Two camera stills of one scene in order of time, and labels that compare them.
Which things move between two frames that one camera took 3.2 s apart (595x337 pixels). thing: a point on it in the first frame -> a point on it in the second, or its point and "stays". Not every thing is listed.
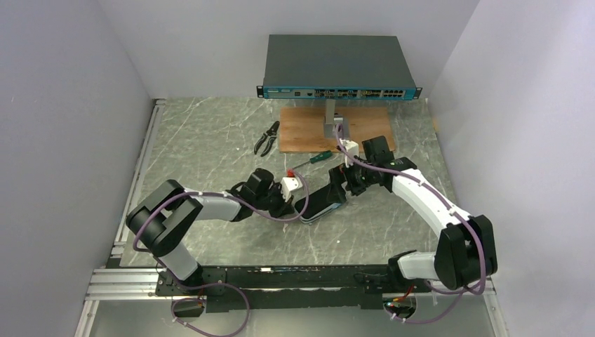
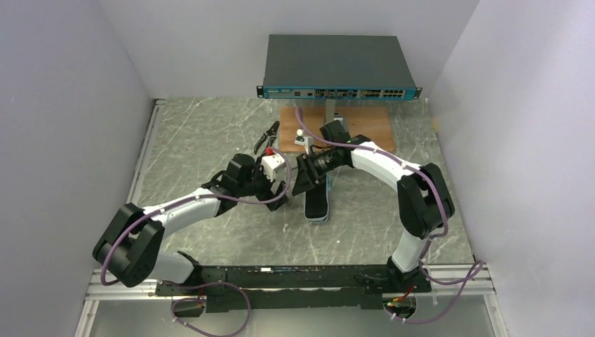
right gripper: [341, 181] -> [306, 170]
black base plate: [282, 288] stays
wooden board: [302, 130] stays
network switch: [328, 67] stays
